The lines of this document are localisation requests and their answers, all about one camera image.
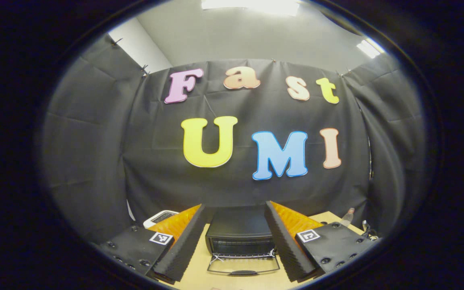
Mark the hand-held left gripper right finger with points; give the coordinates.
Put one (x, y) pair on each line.
(284, 241)

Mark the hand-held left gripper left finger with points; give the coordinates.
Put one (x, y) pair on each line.
(187, 241)

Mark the black electric oven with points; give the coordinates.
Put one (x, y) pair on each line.
(236, 225)

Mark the white toaster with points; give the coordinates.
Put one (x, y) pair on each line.
(159, 217)

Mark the clear plastic bottle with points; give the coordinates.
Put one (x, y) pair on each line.
(347, 219)

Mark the black backdrop cloth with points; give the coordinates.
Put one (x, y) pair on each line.
(256, 104)

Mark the small ceiling light panel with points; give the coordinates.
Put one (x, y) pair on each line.
(369, 48)

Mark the large ceiling light panel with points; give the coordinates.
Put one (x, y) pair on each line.
(252, 5)

